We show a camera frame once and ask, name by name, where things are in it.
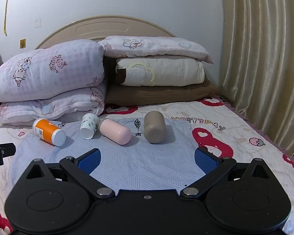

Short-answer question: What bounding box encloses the white wall switch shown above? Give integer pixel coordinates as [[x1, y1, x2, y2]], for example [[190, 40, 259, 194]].
[[35, 19, 41, 28]]

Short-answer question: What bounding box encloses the beige wooden headboard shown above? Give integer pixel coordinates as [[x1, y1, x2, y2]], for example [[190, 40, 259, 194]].
[[37, 15, 174, 49]]

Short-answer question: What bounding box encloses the cream white pillow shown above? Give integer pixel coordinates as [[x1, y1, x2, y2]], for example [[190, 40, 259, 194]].
[[116, 55, 205, 87]]

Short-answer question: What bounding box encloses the large folded pink quilt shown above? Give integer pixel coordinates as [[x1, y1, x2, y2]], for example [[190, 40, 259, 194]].
[[0, 39, 106, 125]]

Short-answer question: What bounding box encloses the orange white paper cup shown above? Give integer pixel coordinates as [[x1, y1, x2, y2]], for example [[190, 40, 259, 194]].
[[32, 118, 66, 146]]

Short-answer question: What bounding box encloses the white green-print paper cup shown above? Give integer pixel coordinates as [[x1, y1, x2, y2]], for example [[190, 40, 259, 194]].
[[80, 113, 100, 139]]

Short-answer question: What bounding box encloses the beige taupe bottle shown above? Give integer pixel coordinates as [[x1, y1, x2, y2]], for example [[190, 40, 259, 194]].
[[144, 111, 167, 144]]

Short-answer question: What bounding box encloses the yellow wall sticker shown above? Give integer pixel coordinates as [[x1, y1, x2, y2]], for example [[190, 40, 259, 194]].
[[19, 39, 26, 49]]

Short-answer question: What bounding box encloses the beige striped curtain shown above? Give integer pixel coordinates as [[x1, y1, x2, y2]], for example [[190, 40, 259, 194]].
[[220, 0, 294, 155]]

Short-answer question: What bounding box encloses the blue-grey patterned cloth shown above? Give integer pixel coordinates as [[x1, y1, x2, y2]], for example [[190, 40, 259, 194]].
[[7, 118, 205, 193]]

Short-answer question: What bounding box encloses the pink cup grey rim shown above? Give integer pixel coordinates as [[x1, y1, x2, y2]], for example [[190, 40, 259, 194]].
[[99, 119, 132, 145]]

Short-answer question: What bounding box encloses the pink rabbit pillow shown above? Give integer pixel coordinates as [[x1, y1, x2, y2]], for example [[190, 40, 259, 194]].
[[99, 36, 213, 64]]

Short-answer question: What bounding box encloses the cartoon bear bed sheet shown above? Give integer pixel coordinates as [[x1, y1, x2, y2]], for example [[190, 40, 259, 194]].
[[0, 97, 294, 234]]

